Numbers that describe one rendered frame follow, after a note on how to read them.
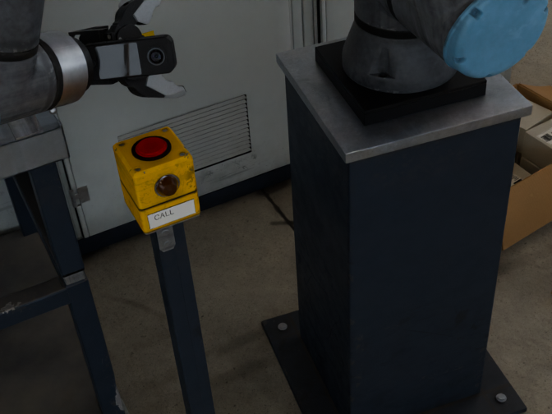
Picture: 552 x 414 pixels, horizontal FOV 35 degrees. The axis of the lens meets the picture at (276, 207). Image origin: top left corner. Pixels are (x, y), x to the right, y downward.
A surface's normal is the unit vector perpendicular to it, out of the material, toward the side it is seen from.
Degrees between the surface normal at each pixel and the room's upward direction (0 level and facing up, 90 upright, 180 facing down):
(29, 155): 90
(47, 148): 90
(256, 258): 0
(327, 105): 0
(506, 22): 95
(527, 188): 68
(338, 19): 90
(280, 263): 0
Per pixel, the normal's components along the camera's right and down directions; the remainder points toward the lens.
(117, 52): -0.04, 0.33
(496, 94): -0.06, -0.76
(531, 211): 0.53, 0.27
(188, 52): 0.46, 0.56
